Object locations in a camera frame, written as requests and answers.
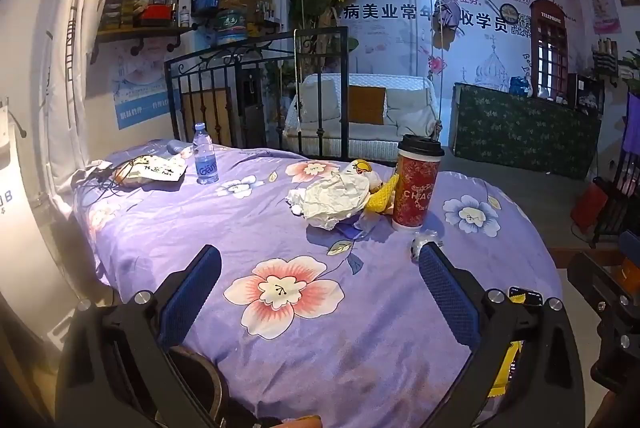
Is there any white paper wrapper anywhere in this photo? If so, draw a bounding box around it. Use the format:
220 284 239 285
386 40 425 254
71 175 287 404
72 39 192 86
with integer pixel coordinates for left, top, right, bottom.
286 172 370 231

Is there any clear water bottle blue label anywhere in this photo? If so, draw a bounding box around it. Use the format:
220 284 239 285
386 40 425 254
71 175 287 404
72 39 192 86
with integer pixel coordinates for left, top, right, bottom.
193 122 218 185

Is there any yellow white drink bottle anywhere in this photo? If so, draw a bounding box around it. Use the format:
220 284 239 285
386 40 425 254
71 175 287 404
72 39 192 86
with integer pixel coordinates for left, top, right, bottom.
348 159 383 194

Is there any white beauty machine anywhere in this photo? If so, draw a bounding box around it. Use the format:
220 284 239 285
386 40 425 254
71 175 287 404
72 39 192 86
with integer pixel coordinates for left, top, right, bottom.
1 96 101 348

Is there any dark round trash bin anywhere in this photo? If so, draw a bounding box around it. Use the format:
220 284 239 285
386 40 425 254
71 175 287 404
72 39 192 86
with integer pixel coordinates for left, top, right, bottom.
168 347 229 427

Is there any wooden wall shelf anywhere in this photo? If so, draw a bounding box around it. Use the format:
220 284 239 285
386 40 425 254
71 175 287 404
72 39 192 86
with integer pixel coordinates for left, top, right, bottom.
90 27 193 65

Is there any yellow snack packet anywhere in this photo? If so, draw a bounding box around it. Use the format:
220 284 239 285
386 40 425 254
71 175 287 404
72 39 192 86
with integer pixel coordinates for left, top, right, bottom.
488 286 542 399

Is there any orange foam fruit net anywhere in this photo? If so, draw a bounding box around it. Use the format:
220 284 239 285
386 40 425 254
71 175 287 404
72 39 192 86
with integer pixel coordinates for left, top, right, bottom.
364 173 399 214

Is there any black iron bed frame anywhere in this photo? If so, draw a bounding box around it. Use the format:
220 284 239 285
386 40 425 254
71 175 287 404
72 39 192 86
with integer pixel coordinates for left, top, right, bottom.
164 27 350 160

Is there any red paper coffee cup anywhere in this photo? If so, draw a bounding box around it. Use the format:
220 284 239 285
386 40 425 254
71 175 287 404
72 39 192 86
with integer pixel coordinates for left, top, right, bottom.
392 134 445 231

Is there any small foil wrapper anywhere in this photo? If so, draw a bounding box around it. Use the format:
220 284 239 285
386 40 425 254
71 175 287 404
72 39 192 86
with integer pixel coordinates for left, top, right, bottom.
410 229 442 263

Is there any red phone booth cabinet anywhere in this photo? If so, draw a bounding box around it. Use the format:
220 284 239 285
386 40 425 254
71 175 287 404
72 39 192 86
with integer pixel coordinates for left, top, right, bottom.
530 0 568 102

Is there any purple floral bed cover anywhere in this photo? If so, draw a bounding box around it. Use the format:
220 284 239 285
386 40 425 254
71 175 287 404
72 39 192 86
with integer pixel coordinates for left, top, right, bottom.
69 137 565 428

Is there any white wicker swing sofa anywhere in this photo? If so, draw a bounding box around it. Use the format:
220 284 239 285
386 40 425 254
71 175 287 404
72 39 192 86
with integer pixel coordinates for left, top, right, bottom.
281 72 442 162

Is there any orange brown cushion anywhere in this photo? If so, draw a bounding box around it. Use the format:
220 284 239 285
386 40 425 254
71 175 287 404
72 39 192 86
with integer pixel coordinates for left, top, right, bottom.
348 85 386 125

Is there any green floral covered counter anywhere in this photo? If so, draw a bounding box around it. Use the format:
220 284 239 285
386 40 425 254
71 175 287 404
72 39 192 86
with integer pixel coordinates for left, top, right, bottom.
451 83 601 180

